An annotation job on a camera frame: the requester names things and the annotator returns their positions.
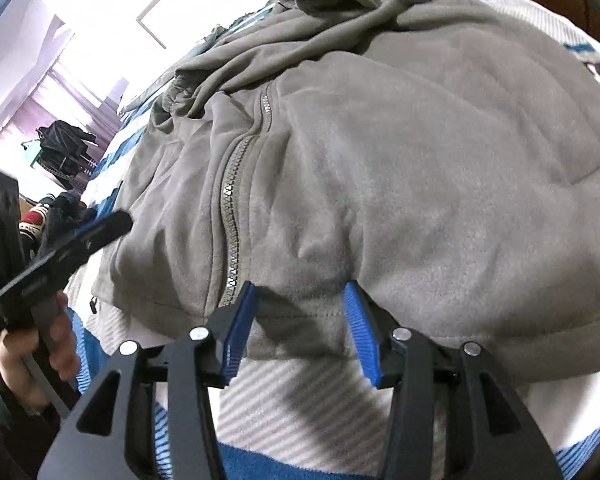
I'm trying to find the dark clothes pile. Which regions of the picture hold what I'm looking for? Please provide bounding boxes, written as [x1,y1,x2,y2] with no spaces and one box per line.
[44,190,99,248]

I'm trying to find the grey fleece zip jacket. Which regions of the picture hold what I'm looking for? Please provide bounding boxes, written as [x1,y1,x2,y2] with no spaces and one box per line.
[91,0,600,376]

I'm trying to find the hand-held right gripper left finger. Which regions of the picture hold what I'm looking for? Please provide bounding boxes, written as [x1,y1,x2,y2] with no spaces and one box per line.
[37,281,258,480]

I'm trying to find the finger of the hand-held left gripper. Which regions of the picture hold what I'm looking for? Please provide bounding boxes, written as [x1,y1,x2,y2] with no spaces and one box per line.
[30,210,134,281]

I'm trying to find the person's left hand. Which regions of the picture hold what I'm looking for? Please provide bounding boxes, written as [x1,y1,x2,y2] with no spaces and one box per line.
[0,292,81,411]

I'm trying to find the blue white checked blanket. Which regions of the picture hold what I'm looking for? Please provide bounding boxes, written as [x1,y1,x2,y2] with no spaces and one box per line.
[65,0,600,480]

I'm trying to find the red and white item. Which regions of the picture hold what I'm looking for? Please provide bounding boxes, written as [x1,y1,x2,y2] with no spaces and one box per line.
[19,205,49,242]

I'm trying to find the black clothes on rack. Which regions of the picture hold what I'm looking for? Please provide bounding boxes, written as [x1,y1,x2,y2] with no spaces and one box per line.
[36,121,99,181]

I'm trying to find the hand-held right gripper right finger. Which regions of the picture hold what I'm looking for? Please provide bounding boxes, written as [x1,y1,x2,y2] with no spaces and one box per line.
[344,281,563,480]

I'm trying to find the purple curtain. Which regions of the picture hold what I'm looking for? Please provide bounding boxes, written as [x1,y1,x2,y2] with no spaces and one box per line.
[0,15,131,137]

